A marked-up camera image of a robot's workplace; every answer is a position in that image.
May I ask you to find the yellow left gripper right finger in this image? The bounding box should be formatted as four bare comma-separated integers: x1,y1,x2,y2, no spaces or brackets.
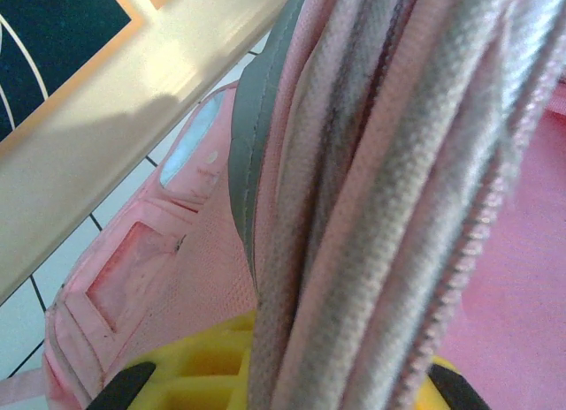
424,353,493,410

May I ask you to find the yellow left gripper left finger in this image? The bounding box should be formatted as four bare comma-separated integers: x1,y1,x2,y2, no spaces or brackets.
89,311,260,410

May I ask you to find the pink student backpack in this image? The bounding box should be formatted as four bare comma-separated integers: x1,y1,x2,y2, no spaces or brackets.
0,0,566,410

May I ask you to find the beige wooden border board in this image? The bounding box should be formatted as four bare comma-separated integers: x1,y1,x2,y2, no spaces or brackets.
0,0,310,305

